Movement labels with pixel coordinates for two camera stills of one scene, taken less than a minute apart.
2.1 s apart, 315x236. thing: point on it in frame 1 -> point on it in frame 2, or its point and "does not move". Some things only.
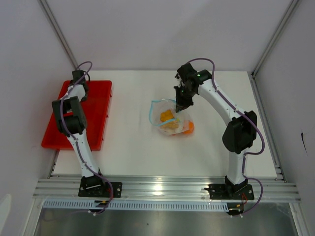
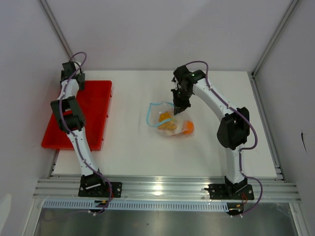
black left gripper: (84, 98) -> (81, 77)
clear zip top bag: (162, 113) does not move
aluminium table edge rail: (67, 188) does not move
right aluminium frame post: (293, 6) does not move
